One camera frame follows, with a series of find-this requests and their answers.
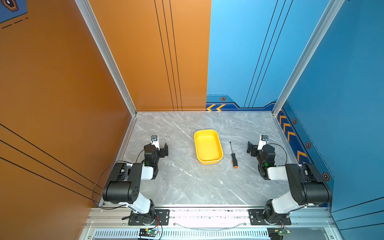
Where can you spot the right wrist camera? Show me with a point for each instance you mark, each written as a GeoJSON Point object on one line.
{"type": "Point", "coordinates": [263, 141]}

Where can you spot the aluminium front frame rail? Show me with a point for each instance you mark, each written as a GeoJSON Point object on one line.
{"type": "Point", "coordinates": [210, 222]}

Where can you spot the aluminium corner post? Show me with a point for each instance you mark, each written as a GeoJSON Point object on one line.
{"type": "Point", "coordinates": [101, 42]}
{"type": "Point", "coordinates": [328, 16]}

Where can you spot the right aluminium corner post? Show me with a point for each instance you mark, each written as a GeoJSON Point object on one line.
{"type": "Point", "coordinates": [328, 16]}

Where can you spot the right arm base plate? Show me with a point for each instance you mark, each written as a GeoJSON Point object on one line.
{"type": "Point", "coordinates": [259, 217]}

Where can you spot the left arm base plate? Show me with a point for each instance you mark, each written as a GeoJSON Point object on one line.
{"type": "Point", "coordinates": [154, 217]}

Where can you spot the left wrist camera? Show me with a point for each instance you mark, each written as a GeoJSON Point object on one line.
{"type": "Point", "coordinates": [155, 141]}

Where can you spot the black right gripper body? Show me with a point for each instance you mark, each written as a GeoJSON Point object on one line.
{"type": "Point", "coordinates": [253, 149]}

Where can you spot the left aluminium corner post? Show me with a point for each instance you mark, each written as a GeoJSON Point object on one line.
{"type": "Point", "coordinates": [101, 42]}

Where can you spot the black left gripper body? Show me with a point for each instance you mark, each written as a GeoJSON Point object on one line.
{"type": "Point", "coordinates": [162, 150]}

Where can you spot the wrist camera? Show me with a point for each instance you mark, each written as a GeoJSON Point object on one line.
{"type": "Point", "coordinates": [263, 141]}
{"type": "Point", "coordinates": [155, 141]}

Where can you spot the circuit board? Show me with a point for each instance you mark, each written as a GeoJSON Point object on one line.
{"type": "Point", "coordinates": [148, 233]}
{"type": "Point", "coordinates": [278, 234]}

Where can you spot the black orange handled screwdriver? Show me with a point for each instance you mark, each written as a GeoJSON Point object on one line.
{"type": "Point", "coordinates": [233, 155]}

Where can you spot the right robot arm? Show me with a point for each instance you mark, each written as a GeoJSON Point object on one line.
{"type": "Point", "coordinates": [307, 186]}

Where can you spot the left circuit board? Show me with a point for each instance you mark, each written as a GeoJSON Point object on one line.
{"type": "Point", "coordinates": [148, 233]}

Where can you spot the right circuit board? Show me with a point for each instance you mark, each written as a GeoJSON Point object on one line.
{"type": "Point", "coordinates": [278, 234]}

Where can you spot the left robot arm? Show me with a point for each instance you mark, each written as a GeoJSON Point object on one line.
{"type": "Point", "coordinates": [123, 184]}

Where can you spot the yellow plastic bin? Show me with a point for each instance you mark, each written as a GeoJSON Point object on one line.
{"type": "Point", "coordinates": [208, 147]}

